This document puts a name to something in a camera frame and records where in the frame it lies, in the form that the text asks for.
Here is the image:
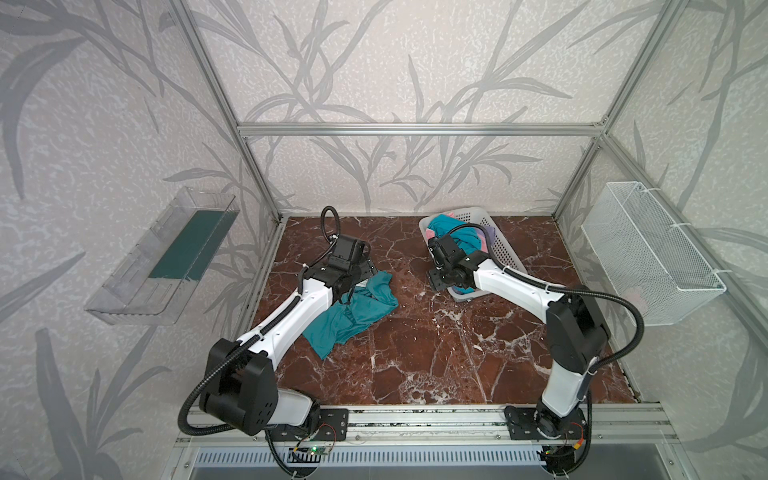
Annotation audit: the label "teal printed t-shirt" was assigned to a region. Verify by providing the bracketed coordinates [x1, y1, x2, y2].
[303, 271, 399, 359]

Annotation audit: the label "white plastic laundry basket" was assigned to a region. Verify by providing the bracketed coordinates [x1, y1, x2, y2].
[419, 207, 541, 308]

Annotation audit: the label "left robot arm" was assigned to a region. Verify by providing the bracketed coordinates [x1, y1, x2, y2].
[178, 235, 376, 437]

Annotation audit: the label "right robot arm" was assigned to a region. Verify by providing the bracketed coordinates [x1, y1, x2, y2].
[427, 235, 609, 439]

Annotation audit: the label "teal t-shirt in basket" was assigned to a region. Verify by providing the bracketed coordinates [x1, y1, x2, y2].
[425, 214, 487, 254]

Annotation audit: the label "purple t-shirt in basket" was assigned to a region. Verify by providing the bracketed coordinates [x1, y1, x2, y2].
[477, 228, 496, 253]

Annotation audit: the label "green circuit board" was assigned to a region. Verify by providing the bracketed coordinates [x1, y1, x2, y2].
[290, 444, 334, 462]

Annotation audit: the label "left black corrugated cable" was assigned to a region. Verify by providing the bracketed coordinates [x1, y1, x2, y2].
[176, 205, 343, 437]

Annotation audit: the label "black corrugated cable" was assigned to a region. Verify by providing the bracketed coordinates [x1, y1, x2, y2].
[443, 223, 646, 376]
[176, 205, 343, 437]

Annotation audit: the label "right black corrugated cable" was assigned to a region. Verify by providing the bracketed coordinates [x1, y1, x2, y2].
[443, 223, 646, 376]

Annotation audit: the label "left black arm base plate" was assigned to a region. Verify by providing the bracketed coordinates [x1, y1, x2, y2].
[267, 407, 350, 443]

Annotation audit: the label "aluminium front rail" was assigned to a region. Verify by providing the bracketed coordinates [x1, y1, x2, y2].
[173, 403, 682, 448]

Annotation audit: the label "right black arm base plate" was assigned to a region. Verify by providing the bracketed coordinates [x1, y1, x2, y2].
[503, 405, 588, 441]

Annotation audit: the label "aluminium frame crossbar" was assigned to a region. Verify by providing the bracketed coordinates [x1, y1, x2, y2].
[237, 122, 602, 138]

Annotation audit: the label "pink item in wire basket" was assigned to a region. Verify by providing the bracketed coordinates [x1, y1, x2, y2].
[621, 286, 648, 316]

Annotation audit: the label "slotted white cable duct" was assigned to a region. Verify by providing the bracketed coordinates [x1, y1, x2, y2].
[194, 446, 543, 468]

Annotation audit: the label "white wire mesh basket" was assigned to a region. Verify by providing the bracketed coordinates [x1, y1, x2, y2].
[582, 181, 727, 326]

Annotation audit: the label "clear plastic wall tray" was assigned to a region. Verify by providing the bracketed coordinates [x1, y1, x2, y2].
[85, 187, 240, 326]

